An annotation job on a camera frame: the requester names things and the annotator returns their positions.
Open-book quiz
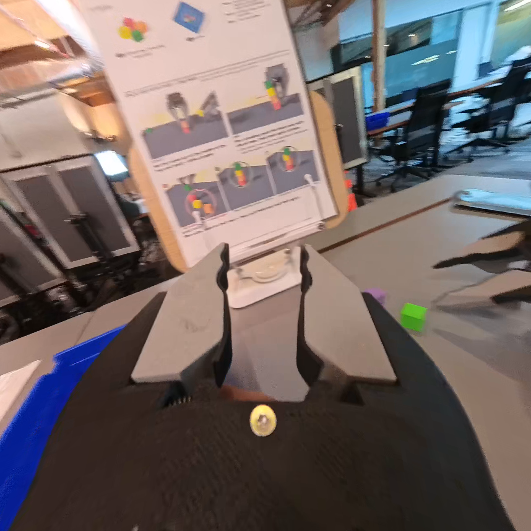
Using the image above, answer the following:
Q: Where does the white instruction sheet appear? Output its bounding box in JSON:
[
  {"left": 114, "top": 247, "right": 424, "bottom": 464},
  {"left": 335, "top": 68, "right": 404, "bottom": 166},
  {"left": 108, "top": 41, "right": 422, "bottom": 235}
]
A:
[{"left": 79, "top": 0, "right": 339, "bottom": 249}]

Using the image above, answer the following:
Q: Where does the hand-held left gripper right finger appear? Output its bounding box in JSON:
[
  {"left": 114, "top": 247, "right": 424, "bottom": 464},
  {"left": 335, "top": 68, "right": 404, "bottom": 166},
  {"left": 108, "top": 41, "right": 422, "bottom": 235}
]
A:
[{"left": 296, "top": 244, "right": 398, "bottom": 386}]

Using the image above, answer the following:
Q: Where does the grey panel cabinet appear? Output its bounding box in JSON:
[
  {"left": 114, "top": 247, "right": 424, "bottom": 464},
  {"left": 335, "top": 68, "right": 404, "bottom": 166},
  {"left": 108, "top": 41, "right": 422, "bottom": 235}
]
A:
[
  {"left": 309, "top": 68, "right": 368, "bottom": 171},
  {"left": 0, "top": 155, "right": 142, "bottom": 308}
]

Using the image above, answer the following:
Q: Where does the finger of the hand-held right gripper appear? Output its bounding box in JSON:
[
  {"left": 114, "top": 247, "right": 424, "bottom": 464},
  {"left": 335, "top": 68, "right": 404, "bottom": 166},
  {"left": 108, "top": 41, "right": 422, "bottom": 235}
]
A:
[
  {"left": 431, "top": 222, "right": 531, "bottom": 275},
  {"left": 431, "top": 272, "right": 531, "bottom": 311}
]

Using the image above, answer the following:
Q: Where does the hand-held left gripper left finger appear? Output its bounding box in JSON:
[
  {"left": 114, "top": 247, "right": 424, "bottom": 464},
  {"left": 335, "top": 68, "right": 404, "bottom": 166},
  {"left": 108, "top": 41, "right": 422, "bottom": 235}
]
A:
[{"left": 131, "top": 243, "right": 233, "bottom": 389}]

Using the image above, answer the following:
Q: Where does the green foam cube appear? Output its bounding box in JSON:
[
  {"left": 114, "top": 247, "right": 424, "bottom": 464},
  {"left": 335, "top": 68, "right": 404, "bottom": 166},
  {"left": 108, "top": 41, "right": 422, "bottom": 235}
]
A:
[{"left": 400, "top": 303, "right": 428, "bottom": 332}]

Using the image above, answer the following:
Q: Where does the shiny silver metal object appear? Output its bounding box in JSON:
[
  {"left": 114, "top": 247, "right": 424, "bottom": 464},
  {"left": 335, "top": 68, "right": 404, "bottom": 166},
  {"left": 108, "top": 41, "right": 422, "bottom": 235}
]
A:
[{"left": 452, "top": 189, "right": 531, "bottom": 216}]

